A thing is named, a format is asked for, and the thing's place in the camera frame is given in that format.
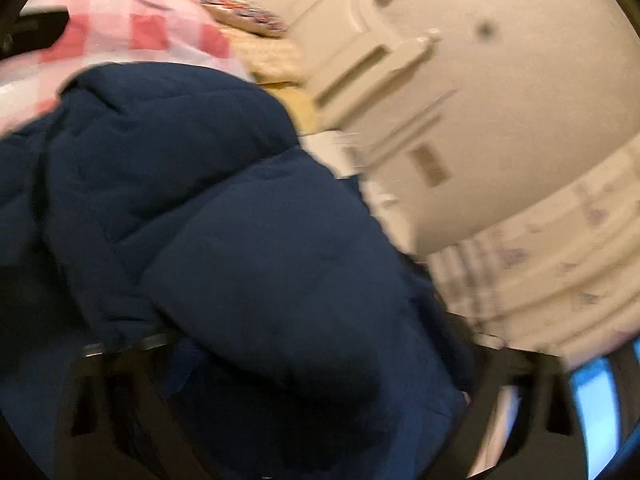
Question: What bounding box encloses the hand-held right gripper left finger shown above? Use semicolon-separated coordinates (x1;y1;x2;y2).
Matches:
52;330;211;480

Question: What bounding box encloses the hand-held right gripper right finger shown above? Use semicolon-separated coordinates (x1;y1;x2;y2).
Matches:
450;331;592;480

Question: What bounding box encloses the navy puffer jacket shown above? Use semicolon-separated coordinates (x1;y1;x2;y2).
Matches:
0;62;478;480

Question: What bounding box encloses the window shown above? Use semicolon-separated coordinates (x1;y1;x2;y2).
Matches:
567;337;640;480

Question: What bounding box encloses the red white checkered blanket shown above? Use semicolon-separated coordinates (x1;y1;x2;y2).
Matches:
0;0;251;133

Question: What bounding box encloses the pale patterned curtain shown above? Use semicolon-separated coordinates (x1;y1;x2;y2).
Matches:
425;142;640;366

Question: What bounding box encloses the patterned round pillow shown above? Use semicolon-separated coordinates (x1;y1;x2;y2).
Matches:
194;0;290;39

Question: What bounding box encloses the cream quilted bedding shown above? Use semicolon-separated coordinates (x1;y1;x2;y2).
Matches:
220;27;313;86

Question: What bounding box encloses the cream panelled wardrobe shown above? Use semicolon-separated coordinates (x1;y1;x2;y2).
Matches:
172;0;458;173

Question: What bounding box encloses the wall switch plate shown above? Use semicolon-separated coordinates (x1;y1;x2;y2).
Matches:
407;145;451;188

